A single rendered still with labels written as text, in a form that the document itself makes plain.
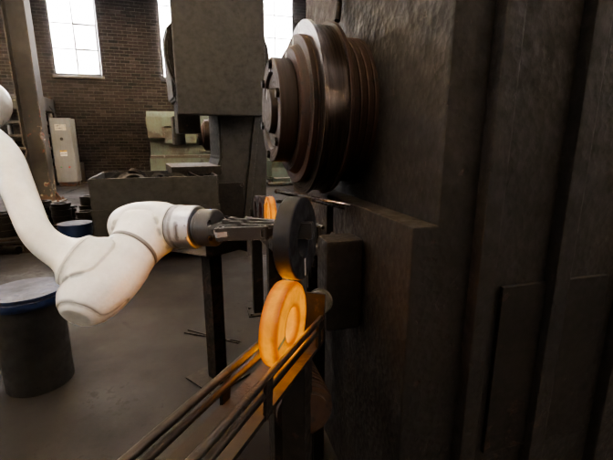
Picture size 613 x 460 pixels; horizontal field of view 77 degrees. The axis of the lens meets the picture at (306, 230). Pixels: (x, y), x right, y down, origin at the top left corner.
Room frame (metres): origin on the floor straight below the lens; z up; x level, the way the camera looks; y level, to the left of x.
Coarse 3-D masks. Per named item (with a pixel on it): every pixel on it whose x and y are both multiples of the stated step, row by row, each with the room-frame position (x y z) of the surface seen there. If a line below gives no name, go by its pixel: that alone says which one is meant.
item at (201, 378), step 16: (240, 240) 1.53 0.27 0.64; (208, 256) 1.40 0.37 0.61; (208, 272) 1.51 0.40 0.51; (208, 288) 1.51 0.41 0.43; (208, 304) 1.52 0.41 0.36; (208, 320) 1.52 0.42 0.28; (208, 336) 1.53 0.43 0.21; (224, 336) 1.54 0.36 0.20; (208, 352) 1.53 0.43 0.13; (224, 352) 1.54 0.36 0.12; (208, 368) 1.54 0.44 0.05
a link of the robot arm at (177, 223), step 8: (176, 208) 0.76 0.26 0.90; (184, 208) 0.75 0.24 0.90; (192, 208) 0.75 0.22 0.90; (200, 208) 0.77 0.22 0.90; (168, 216) 0.74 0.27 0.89; (176, 216) 0.74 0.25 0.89; (184, 216) 0.73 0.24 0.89; (192, 216) 0.75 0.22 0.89; (168, 224) 0.74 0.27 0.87; (176, 224) 0.73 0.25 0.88; (184, 224) 0.73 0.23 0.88; (168, 232) 0.73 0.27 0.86; (176, 232) 0.73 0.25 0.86; (184, 232) 0.73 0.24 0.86; (168, 240) 0.74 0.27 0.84; (176, 240) 0.73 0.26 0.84; (184, 240) 0.73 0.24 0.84; (192, 240) 0.74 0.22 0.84; (192, 248) 0.75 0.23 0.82
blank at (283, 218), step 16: (288, 208) 0.66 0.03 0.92; (304, 208) 0.70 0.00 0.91; (288, 224) 0.63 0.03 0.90; (272, 240) 0.63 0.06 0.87; (288, 240) 0.62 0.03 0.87; (304, 240) 0.72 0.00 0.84; (288, 256) 0.62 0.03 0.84; (304, 256) 0.69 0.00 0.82; (288, 272) 0.64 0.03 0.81; (304, 272) 0.68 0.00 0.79
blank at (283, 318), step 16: (272, 288) 0.63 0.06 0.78; (288, 288) 0.62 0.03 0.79; (272, 304) 0.60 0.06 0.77; (288, 304) 0.62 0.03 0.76; (304, 304) 0.70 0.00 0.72; (272, 320) 0.58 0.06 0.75; (288, 320) 0.67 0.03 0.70; (304, 320) 0.70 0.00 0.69; (272, 336) 0.57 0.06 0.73; (288, 336) 0.65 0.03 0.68; (272, 352) 0.57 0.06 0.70
